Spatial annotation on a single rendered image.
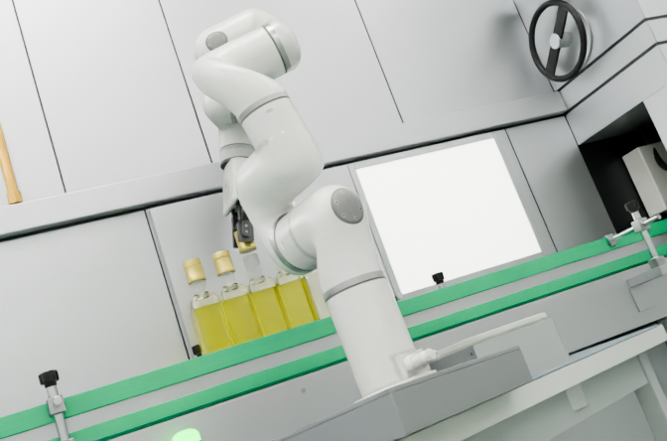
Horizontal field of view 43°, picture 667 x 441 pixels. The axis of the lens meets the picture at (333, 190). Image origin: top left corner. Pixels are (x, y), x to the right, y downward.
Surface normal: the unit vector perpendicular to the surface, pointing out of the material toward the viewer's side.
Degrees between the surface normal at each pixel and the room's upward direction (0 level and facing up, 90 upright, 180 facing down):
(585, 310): 90
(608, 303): 90
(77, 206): 90
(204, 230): 90
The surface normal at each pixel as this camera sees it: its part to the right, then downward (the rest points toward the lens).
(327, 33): 0.33, -0.36
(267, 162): -0.61, 0.12
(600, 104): -0.89, 0.21
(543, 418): 0.71, -0.41
